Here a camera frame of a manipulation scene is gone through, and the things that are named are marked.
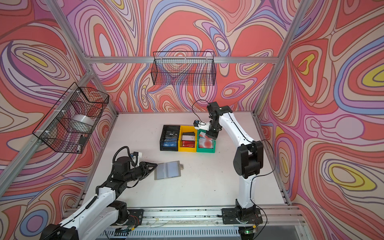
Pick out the red credit card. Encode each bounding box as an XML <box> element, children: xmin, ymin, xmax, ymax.
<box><xmin>181</xmin><ymin>140</ymin><xmax>196</xmax><ymax>148</ymax></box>

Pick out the black plastic bin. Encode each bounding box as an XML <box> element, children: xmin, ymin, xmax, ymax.
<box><xmin>160</xmin><ymin>125</ymin><xmax>180</xmax><ymax>151</ymax></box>

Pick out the black wire basket back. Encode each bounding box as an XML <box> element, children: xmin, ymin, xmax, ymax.
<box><xmin>151</xmin><ymin>51</ymin><xmax>217</xmax><ymax>87</ymax></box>

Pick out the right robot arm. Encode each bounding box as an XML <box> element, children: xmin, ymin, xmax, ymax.
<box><xmin>206</xmin><ymin>102</ymin><xmax>264</xmax><ymax>223</ymax></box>

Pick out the black wire basket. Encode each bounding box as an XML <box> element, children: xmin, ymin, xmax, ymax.
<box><xmin>151</xmin><ymin>51</ymin><xmax>217</xmax><ymax>87</ymax></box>
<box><xmin>33</xmin><ymin>83</ymin><xmax>110</xmax><ymax>154</ymax></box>

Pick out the black wire basket left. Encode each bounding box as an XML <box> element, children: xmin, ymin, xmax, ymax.
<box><xmin>33</xmin><ymin>83</ymin><xmax>110</xmax><ymax>154</ymax></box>

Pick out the green plastic bin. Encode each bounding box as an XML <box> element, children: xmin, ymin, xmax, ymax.
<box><xmin>197</xmin><ymin>130</ymin><xmax>216</xmax><ymax>154</ymax></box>

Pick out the white tape roll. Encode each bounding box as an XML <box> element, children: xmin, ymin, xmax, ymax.
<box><xmin>70</xmin><ymin>115</ymin><xmax>95</xmax><ymax>133</ymax></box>

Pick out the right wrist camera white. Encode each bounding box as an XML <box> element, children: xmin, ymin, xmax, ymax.
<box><xmin>193</xmin><ymin>120</ymin><xmax>211</xmax><ymax>131</ymax></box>

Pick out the aluminium front rail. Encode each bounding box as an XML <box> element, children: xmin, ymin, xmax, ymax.
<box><xmin>98</xmin><ymin>205</ymin><xmax>313</xmax><ymax>240</ymax></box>

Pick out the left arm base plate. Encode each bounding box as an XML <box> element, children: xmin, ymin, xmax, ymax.
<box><xmin>110</xmin><ymin>209</ymin><xmax>144</xmax><ymax>227</ymax></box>

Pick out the blue credit card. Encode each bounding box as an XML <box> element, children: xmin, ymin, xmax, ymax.
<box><xmin>161</xmin><ymin>141</ymin><xmax>178</xmax><ymax>152</ymax></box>

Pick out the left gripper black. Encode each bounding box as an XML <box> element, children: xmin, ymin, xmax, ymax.
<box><xmin>122</xmin><ymin>161</ymin><xmax>157</xmax><ymax>184</ymax></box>

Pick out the yellow plastic bin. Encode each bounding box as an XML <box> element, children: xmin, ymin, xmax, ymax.
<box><xmin>178</xmin><ymin>126</ymin><xmax>197</xmax><ymax>153</ymax></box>

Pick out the grey card holder wallet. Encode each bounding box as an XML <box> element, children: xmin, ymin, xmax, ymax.
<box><xmin>155</xmin><ymin>161</ymin><xmax>184</xmax><ymax>180</ymax></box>

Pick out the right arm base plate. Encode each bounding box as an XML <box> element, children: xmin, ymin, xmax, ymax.
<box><xmin>218</xmin><ymin>207</ymin><xmax>264</xmax><ymax>226</ymax></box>

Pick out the pink round-print card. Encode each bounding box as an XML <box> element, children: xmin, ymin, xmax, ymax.
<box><xmin>199</xmin><ymin>132</ymin><xmax>214</xmax><ymax>149</ymax></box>

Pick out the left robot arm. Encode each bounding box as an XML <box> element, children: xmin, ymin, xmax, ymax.
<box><xmin>40</xmin><ymin>146</ymin><xmax>158</xmax><ymax>240</ymax></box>

